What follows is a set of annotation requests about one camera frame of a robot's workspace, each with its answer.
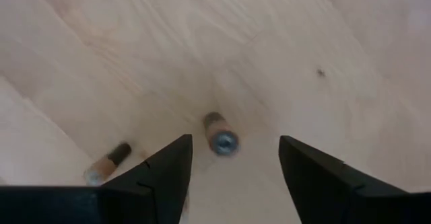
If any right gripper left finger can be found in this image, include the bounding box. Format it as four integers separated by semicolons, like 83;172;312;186
0;134;193;224

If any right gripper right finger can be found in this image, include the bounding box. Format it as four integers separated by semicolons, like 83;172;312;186
278;135;431;224

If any copper black Duracell battery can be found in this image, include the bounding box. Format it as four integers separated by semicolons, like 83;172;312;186
202;112;240;157
83;142;133;187

